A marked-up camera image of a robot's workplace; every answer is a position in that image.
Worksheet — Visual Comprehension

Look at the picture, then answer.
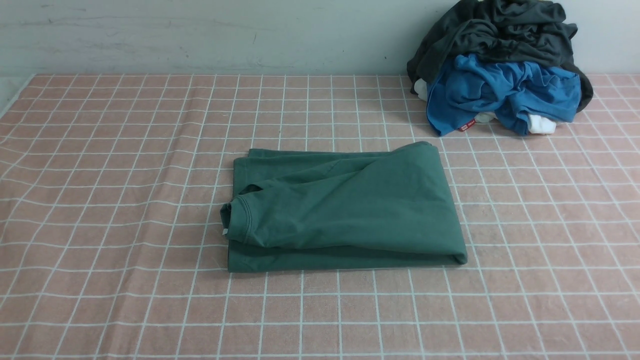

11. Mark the green long sleeve shirt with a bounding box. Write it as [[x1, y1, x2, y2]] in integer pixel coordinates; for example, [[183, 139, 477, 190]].
[[220, 141, 468, 273]]

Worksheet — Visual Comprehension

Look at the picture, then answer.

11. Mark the blue crumpled garment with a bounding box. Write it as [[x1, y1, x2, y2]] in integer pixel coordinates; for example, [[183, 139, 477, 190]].
[[426, 54, 581, 136]]

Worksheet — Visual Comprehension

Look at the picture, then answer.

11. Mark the dark grey crumpled garment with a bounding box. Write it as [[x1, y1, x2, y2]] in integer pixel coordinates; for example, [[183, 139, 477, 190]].
[[406, 0, 594, 112]]

